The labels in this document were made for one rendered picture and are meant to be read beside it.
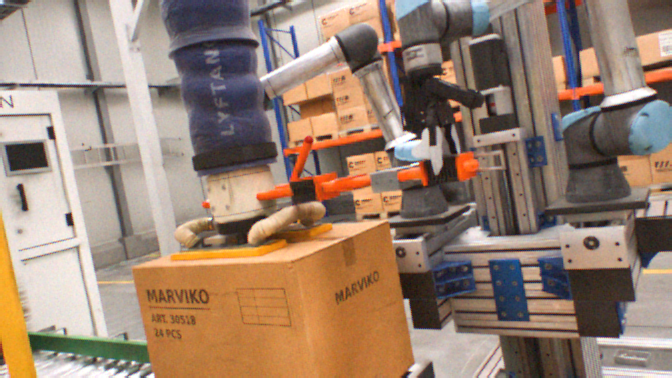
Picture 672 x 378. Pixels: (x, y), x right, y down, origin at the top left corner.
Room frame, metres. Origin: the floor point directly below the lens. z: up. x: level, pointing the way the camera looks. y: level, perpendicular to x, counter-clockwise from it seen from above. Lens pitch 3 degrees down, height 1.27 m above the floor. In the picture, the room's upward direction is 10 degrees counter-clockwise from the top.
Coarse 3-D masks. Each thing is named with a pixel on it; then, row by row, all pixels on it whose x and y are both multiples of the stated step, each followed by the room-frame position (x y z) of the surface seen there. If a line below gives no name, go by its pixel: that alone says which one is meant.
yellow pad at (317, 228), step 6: (294, 222) 1.40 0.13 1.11; (300, 228) 1.36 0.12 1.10; (306, 228) 1.34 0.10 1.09; (312, 228) 1.35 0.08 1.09; (318, 228) 1.35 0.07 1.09; (324, 228) 1.36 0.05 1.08; (330, 228) 1.38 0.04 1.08; (276, 234) 1.39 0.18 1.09; (282, 234) 1.37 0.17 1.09; (288, 234) 1.36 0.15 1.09; (294, 234) 1.35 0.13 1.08; (300, 234) 1.33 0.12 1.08; (306, 234) 1.32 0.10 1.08; (312, 234) 1.32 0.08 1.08; (234, 240) 1.49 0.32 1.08
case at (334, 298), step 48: (288, 240) 1.34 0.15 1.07; (336, 240) 1.19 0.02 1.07; (384, 240) 1.34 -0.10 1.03; (144, 288) 1.37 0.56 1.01; (192, 288) 1.25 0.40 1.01; (240, 288) 1.15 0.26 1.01; (288, 288) 1.06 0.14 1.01; (336, 288) 1.14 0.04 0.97; (384, 288) 1.30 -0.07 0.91; (192, 336) 1.28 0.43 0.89; (240, 336) 1.17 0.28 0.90; (288, 336) 1.08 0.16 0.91; (336, 336) 1.12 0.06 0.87; (384, 336) 1.27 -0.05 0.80
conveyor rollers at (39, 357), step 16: (32, 352) 2.65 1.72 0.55; (48, 352) 2.62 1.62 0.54; (0, 368) 2.51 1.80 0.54; (48, 368) 2.35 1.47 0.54; (64, 368) 2.32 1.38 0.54; (80, 368) 2.29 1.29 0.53; (96, 368) 2.26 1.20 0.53; (112, 368) 2.22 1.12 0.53; (128, 368) 2.19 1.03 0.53; (144, 368) 2.15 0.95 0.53
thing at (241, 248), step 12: (204, 240) 1.33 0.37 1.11; (240, 240) 1.25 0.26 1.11; (276, 240) 1.24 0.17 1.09; (180, 252) 1.36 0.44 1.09; (192, 252) 1.32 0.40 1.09; (204, 252) 1.28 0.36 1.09; (216, 252) 1.25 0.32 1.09; (228, 252) 1.22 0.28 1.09; (240, 252) 1.20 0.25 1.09; (252, 252) 1.17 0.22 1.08; (264, 252) 1.18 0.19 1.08
